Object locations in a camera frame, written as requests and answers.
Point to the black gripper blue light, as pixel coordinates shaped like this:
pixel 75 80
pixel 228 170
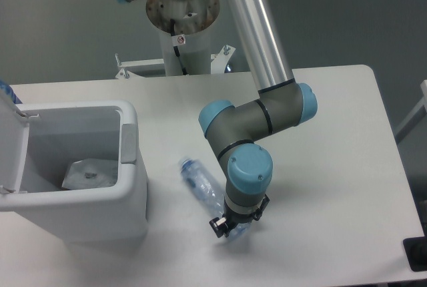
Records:
pixel 224 225

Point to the clear crushed plastic bottle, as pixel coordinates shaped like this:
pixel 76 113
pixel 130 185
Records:
pixel 204 186

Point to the white plastic wrapper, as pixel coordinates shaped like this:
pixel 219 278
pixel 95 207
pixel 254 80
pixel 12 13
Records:
pixel 90 173

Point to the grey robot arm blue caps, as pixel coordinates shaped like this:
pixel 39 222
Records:
pixel 233 131

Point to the white plastic trash can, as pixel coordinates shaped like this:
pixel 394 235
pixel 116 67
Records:
pixel 63 133

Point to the black clamp at table edge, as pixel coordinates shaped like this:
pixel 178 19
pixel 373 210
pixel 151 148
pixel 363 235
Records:
pixel 415 249

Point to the blue object behind lid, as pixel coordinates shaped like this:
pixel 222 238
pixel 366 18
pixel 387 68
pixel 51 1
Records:
pixel 9 91

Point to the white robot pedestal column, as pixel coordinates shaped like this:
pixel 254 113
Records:
pixel 183 23

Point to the white frame at right edge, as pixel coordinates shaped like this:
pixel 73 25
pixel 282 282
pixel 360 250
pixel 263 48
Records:
pixel 413 118

